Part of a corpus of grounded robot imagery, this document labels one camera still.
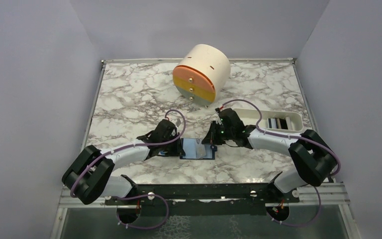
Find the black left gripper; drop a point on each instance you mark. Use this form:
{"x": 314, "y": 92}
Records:
{"x": 178, "y": 151}

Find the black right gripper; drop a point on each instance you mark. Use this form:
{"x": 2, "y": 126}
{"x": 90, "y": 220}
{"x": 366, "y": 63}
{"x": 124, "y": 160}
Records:
{"x": 211, "y": 138}

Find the blue card holder wallet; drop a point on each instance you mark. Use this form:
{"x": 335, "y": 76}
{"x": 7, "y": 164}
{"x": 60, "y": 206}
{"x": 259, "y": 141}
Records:
{"x": 188, "y": 146}

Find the stack of white cards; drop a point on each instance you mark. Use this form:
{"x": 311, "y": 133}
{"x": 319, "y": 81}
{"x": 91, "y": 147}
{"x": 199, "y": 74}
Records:
{"x": 288, "y": 123}

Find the white rectangular plastic tray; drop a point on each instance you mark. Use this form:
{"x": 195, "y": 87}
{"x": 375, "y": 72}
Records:
{"x": 250, "y": 116}

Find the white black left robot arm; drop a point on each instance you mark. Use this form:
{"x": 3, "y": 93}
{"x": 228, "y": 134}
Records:
{"x": 90, "y": 175}

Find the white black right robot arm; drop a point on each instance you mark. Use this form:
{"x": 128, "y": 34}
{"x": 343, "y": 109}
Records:
{"x": 313, "y": 160}

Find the white black-striped tray card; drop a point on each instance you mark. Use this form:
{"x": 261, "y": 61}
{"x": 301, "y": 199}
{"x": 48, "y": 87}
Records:
{"x": 274, "y": 123}

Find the round beige drawer cabinet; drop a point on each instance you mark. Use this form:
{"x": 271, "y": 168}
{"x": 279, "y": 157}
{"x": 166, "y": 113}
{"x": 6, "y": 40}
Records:
{"x": 201, "y": 74}

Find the black metal base rail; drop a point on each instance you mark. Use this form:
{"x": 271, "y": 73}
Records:
{"x": 202, "y": 199}

